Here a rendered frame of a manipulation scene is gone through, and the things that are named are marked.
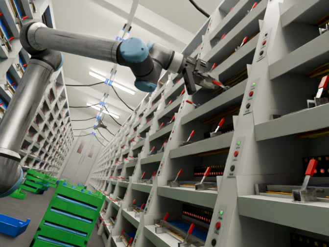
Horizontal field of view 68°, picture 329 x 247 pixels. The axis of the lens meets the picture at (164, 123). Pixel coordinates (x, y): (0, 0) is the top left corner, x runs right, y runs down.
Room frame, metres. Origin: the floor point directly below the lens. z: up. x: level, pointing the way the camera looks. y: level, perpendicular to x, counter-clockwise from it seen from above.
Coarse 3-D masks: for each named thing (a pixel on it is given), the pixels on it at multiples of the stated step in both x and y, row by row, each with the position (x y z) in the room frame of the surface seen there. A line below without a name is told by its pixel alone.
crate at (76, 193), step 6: (60, 180) 1.60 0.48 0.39; (60, 186) 1.60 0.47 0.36; (66, 186) 1.61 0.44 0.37; (60, 192) 1.61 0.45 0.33; (66, 192) 1.62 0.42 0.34; (72, 192) 1.63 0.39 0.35; (78, 192) 1.63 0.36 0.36; (84, 192) 1.84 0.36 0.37; (78, 198) 1.64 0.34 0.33; (84, 198) 1.65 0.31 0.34; (90, 198) 1.66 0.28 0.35; (96, 198) 1.67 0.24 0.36; (102, 198) 1.68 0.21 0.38; (96, 204) 1.67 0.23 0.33; (102, 204) 1.68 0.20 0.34
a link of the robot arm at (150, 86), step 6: (156, 60) 0.88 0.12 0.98; (156, 66) 0.88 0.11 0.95; (162, 66) 0.90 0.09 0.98; (156, 72) 0.87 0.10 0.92; (138, 78) 0.87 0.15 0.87; (144, 78) 0.85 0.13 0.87; (150, 78) 0.86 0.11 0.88; (156, 78) 0.89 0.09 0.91; (138, 84) 0.89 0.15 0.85; (144, 84) 0.87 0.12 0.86; (150, 84) 0.88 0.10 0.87; (156, 84) 0.90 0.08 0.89; (144, 90) 0.93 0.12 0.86; (150, 90) 0.91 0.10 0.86
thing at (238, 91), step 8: (248, 64) 0.72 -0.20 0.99; (248, 72) 0.72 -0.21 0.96; (232, 88) 0.82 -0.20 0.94; (240, 88) 0.77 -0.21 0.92; (224, 96) 0.87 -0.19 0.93; (232, 96) 0.82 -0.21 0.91; (240, 96) 0.89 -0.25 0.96; (208, 104) 1.00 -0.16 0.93; (216, 104) 0.93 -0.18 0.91; (224, 104) 1.01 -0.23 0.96; (232, 104) 1.01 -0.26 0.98; (240, 104) 0.94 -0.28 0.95; (184, 112) 1.31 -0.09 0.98; (192, 112) 1.16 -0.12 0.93; (200, 112) 1.08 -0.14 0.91; (208, 112) 1.15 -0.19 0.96; (216, 112) 1.15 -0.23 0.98; (224, 112) 1.09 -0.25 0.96; (184, 120) 1.27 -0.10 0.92; (208, 120) 1.34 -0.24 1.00; (216, 120) 1.23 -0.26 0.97
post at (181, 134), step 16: (224, 16) 1.32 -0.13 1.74; (208, 32) 1.35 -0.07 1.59; (208, 48) 1.32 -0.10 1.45; (208, 64) 1.32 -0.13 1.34; (192, 96) 1.32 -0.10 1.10; (208, 96) 1.34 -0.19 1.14; (176, 128) 1.32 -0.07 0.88; (192, 128) 1.33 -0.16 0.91; (208, 128) 1.35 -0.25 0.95; (176, 160) 1.32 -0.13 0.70; (192, 160) 1.34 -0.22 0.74; (192, 176) 1.35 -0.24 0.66; (144, 208) 1.40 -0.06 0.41; (160, 208) 1.32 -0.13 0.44; (176, 208) 1.34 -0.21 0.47; (144, 240) 1.32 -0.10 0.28
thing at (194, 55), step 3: (204, 36) 1.40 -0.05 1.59; (198, 48) 1.47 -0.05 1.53; (195, 51) 1.51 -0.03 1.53; (198, 51) 1.47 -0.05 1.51; (192, 54) 1.56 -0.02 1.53; (195, 54) 1.52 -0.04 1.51; (192, 57) 1.57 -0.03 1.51; (195, 57) 1.61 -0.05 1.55; (174, 75) 1.93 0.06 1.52; (177, 75) 1.96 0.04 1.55; (180, 75) 1.96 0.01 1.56
